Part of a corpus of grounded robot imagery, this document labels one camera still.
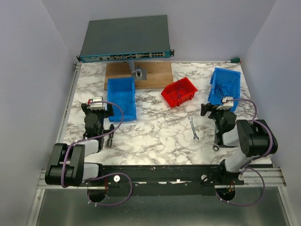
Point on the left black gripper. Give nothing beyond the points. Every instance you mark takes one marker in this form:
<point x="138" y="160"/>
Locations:
<point x="108" y="112"/>

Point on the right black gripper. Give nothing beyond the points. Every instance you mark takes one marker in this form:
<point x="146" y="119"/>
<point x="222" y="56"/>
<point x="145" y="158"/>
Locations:
<point x="208" y="107"/>

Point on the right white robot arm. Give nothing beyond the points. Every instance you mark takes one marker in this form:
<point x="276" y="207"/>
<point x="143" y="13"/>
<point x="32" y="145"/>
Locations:
<point x="253" y="138"/>

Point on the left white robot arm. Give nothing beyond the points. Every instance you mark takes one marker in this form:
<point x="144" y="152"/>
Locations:
<point x="66" y="165"/>

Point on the small silver combination wrench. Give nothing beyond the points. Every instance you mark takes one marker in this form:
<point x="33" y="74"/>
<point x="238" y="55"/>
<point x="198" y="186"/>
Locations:
<point x="195" y="137"/>

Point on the red plastic bin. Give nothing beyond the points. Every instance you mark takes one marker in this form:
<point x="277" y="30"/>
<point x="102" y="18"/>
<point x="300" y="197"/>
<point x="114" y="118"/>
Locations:
<point x="179" y="92"/>

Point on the left blue plastic bin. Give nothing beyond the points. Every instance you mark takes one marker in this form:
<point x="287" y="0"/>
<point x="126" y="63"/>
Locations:
<point x="121" y="91"/>

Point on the blue plastic bin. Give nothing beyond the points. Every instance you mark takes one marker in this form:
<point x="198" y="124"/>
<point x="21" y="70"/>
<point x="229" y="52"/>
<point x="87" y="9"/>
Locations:
<point x="224" y="83"/>
<point x="121" y="91"/>

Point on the right blue plastic bin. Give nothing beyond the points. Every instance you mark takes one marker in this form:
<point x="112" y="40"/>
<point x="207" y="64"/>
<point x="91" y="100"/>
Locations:
<point x="224" y="83"/>

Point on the black T-shaped tool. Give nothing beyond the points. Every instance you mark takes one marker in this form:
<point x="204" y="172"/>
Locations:
<point x="110" y="136"/>

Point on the silver ratchet wrench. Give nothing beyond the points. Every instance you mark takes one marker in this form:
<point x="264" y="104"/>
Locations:
<point x="215" y="147"/>

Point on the wooden board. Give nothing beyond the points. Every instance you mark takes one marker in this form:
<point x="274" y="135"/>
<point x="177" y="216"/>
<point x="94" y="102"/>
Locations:
<point x="159" y="74"/>

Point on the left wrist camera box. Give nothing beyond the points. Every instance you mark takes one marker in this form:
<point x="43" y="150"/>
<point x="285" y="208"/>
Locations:
<point x="96" y="103"/>

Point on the aluminium frame rail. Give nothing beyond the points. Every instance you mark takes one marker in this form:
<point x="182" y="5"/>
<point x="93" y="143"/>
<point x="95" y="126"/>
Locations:
<point x="69" y="100"/>

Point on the grey metal stand bracket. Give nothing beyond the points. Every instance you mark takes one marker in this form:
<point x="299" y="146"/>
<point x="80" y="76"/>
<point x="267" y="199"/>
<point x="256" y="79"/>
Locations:
<point x="138" y="73"/>

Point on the green handled screwdriver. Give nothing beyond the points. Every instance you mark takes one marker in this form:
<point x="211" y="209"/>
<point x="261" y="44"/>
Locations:
<point x="234" y="60"/>

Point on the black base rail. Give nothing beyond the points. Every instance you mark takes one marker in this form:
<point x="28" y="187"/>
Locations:
<point x="162" y="180"/>

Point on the grey network switch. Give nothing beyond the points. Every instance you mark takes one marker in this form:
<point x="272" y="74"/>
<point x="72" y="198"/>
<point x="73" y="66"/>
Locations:
<point x="124" y="39"/>

